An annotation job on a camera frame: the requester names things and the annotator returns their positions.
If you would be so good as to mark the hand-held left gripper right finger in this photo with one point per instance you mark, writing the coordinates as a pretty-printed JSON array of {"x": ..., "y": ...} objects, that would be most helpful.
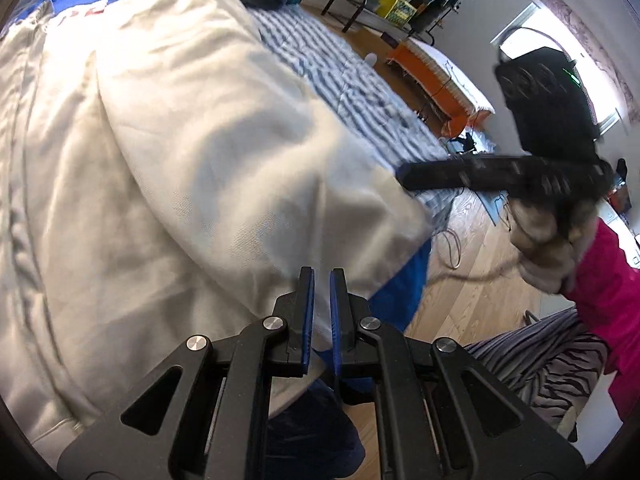
[{"x": 334, "y": 310}]

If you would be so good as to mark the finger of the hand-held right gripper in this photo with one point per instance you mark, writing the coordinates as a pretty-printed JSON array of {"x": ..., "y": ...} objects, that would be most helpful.
[{"x": 440, "y": 174}]

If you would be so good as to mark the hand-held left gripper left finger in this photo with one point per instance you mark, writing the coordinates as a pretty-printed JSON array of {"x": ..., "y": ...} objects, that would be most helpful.
[{"x": 309, "y": 310}]

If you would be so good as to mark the beige and blue work jacket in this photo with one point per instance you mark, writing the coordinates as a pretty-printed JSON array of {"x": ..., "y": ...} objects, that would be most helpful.
[{"x": 175, "y": 160}]

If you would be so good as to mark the person's pink sleeved right forearm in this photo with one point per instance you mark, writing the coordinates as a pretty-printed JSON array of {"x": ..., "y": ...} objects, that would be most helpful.
[{"x": 610, "y": 285}]

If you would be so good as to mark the person's right hand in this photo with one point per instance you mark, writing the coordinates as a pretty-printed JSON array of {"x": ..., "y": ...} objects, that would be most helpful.
[{"x": 540, "y": 240}]

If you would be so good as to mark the blue floor mat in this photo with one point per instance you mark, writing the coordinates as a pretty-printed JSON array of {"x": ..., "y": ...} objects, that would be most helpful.
[{"x": 480, "y": 142}]

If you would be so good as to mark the window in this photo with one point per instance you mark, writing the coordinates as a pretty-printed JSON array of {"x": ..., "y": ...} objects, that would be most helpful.
[{"x": 525, "y": 30}]

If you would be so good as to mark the floral curtain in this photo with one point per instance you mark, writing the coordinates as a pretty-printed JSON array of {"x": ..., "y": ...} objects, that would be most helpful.
[{"x": 575, "y": 15}]

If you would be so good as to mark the orange covered bench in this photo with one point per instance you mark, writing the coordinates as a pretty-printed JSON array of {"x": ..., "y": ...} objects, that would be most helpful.
[{"x": 425, "y": 70}]

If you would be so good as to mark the dark blue cloth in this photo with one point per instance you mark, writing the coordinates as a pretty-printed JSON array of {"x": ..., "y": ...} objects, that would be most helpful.
[{"x": 310, "y": 435}]

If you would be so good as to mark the blue striped bed sheet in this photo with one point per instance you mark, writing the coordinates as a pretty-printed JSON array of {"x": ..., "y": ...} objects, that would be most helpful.
[{"x": 350, "y": 80}]

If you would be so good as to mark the white round device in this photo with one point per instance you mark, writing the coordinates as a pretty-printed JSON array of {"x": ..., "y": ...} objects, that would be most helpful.
[{"x": 370, "y": 59}]

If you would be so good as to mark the yellow box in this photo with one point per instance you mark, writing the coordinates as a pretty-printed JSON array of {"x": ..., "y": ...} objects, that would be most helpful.
[{"x": 395, "y": 7}]

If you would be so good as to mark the zebra striped pants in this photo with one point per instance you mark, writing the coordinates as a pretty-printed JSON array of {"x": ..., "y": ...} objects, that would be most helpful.
[{"x": 550, "y": 360}]

